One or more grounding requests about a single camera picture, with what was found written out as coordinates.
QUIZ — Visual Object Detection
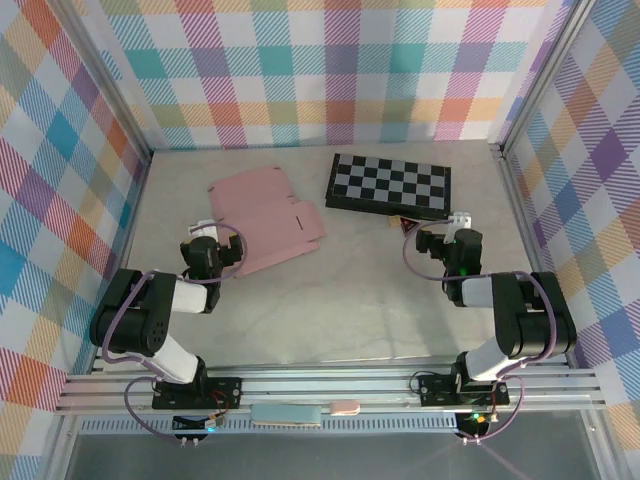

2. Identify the pink paper box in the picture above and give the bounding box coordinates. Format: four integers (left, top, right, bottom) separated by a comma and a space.
207, 167, 329, 279

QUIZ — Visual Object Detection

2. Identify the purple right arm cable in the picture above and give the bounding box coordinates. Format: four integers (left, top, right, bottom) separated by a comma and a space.
402, 218, 559, 446

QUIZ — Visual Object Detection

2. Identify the black controller board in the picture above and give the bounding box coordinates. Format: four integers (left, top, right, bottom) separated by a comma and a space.
172, 412, 226, 434
457, 410, 496, 436

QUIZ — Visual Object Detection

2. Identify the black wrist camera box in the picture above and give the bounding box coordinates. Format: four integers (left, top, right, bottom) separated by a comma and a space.
222, 233, 247, 266
414, 228, 445, 260

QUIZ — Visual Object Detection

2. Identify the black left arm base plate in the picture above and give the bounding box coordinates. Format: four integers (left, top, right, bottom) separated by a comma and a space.
151, 377, 244, 411

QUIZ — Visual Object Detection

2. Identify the aluminium side rail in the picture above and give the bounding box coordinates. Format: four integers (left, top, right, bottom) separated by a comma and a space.
87, 147, 154, 374
492, 144, 574, 369

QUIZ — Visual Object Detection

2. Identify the aluminium mounting rail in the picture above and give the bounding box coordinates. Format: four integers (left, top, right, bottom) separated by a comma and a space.
54, 367, 609, 416

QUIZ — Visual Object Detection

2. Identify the aluminium frame post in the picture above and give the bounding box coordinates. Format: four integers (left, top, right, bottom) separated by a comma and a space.
47, 0, 154, 161
492, 0, 601, 159

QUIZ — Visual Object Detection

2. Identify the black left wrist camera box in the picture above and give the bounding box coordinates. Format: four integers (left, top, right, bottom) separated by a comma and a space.
222, 233, 247, 266

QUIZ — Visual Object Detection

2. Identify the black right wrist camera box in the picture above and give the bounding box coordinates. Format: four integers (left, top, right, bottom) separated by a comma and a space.
414, 228, 445, 260

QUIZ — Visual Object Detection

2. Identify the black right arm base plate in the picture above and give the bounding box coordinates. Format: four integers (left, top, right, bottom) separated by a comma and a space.
417, 372, 511, 407

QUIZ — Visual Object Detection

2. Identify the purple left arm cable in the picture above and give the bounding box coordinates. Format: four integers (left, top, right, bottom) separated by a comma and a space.
97, 222, 249, 446

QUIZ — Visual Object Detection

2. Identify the perforated grey cable tray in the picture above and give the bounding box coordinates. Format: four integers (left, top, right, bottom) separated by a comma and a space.
79, 417, 461, 434

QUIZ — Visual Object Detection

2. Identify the light blue oblong pad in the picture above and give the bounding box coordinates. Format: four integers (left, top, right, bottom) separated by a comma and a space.
251, 403, 324, 428

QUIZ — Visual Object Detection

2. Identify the black grey folding chessboard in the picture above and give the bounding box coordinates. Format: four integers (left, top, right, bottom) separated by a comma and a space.
324, 152, 452, 221

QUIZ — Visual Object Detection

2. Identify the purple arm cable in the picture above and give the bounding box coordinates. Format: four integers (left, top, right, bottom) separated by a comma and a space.
402, 218, 559, 446
97, 222, 249, 446

